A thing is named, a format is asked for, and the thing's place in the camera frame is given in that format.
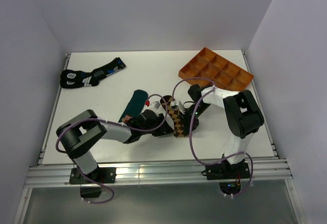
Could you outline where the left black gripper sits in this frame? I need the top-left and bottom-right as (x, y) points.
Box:
(141, 113), (174, 137)

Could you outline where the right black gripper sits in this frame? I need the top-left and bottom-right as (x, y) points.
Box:
(179, 103), (211, 136)

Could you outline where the brown argyle sock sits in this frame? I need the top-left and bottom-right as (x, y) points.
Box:
(160, 95), (189, 138)

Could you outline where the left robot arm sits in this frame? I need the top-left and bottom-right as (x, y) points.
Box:
(56, 108), (174, 183)

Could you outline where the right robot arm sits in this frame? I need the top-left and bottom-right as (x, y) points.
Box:
(183, 84), (264, 178)

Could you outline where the dark teal sock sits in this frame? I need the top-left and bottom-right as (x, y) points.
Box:
(119, 89), (148, 122)

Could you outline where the orange compartment tray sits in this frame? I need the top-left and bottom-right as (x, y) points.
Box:
(178, 48), (254, 91)

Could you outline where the black blue sports sock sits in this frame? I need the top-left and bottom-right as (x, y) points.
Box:
(60, 57), (126, 89)

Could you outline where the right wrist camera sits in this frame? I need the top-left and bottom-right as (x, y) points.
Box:
(170, 100), (185, 114)

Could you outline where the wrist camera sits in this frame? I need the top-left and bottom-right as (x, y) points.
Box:
(170, 100), (185, 114)
(144, 101), (166, 116)

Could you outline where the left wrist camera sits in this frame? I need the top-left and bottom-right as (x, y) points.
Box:
(144, 101), (166, 116)

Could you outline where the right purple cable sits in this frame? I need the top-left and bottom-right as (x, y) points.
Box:
(172, 77), (254, 198)

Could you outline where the purple cable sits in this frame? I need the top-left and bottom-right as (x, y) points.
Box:
(55, 94), (169, 205)
(172, 77), (254, 198)

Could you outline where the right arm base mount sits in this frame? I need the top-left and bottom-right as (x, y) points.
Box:
(201, 160), (251, 196)

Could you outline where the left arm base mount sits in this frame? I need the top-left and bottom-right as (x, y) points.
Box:
(69, 167), (116, 199)

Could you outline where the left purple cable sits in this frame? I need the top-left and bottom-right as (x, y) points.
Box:
(55, 94), (169, 205)

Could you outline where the aluminium front rail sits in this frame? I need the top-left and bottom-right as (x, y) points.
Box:
(24, 159), (292, 188)

